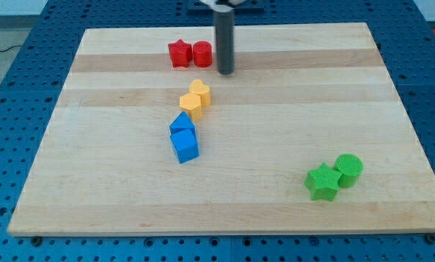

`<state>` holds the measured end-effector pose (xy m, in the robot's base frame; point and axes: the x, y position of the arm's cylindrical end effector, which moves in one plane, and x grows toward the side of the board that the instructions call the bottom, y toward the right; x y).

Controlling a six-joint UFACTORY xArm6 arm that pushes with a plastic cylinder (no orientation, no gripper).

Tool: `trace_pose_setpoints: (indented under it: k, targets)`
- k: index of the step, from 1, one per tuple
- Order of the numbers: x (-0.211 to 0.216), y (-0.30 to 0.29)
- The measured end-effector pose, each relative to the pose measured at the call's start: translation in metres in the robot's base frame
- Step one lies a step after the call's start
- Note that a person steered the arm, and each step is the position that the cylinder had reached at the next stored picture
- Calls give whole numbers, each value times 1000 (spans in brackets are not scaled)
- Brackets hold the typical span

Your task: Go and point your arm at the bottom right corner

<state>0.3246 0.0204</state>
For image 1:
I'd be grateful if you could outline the blue cube block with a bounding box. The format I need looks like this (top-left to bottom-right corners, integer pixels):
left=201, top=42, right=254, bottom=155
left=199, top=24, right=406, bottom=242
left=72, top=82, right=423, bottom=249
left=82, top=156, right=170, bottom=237
left=169, top=129, right=199, bottom=164

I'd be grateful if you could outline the blue triangle block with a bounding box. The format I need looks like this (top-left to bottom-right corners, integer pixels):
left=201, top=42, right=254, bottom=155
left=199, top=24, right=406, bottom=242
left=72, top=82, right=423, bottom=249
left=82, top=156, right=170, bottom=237
left=169, top=111, right=196, bottom=135

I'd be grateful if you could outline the yellow hexagon block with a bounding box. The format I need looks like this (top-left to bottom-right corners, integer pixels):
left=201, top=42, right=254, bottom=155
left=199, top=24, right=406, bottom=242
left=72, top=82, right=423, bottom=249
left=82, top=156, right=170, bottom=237
left=179, top=92, right=203, bottom=122

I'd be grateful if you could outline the yellow heart block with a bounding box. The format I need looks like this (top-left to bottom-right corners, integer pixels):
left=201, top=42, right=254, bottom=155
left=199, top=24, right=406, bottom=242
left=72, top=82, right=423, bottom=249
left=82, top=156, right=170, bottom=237
left=189, top=79, right=212, bottom=107

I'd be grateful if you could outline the red cylinder block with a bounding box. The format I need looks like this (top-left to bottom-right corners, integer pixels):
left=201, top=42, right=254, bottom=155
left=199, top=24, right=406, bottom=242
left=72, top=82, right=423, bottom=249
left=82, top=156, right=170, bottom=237
left=192, top=41, right=212, bottom=68

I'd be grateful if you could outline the red star block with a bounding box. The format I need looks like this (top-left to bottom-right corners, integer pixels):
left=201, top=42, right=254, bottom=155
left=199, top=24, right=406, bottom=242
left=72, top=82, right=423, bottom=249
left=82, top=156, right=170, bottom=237
left=168, top=39, right=193, bottom=68

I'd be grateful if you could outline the light wooden board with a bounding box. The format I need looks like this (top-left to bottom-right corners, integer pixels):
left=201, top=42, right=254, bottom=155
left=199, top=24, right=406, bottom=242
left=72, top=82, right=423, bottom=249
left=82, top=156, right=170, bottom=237
left=7, top=23, right=435, bottom=237

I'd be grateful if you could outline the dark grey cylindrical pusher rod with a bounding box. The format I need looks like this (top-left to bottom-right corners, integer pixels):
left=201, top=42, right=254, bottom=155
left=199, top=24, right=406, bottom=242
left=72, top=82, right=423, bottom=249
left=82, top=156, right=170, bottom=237
left=213, top=4, right=234, bottom=75

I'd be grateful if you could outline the green star block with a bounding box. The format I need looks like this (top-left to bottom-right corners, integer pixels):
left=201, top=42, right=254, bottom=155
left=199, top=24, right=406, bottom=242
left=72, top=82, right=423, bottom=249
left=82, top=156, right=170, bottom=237
left=304, top=163, right=342, bottom=202

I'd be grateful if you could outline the green cylinder block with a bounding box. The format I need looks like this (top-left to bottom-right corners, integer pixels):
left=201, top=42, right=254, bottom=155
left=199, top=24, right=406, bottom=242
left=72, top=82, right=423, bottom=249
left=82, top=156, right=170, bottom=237
left=335, top=154, right=364, bottom=188

